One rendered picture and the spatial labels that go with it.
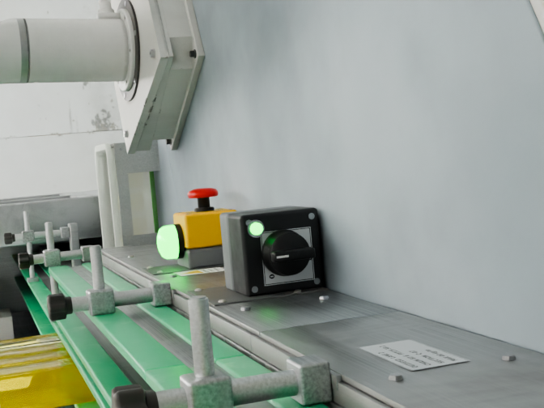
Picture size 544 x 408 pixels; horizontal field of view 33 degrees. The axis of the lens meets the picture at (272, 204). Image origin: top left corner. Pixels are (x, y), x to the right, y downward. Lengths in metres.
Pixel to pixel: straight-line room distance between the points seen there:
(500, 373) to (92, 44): 0.97
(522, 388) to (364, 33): 0.38
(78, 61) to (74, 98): 3.84
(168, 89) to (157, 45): 0.09
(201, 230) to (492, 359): 0.64
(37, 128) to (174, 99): 3.85
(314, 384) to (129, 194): 1.11
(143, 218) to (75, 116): 3.60
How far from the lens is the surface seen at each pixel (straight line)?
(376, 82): 0.76
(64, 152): 5.20
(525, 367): 0.55
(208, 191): 1.17
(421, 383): 0.53
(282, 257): 0.85
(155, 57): 1.29
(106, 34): 1.40
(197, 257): 1.16
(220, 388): 0.54
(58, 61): 1.38
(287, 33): 0.96
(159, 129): 1.43
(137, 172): 1.64
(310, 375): 0.56
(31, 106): 5.20
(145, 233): 1.65
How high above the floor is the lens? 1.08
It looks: 18 degrees down
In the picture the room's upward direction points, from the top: 96 degrees counter-clockwise
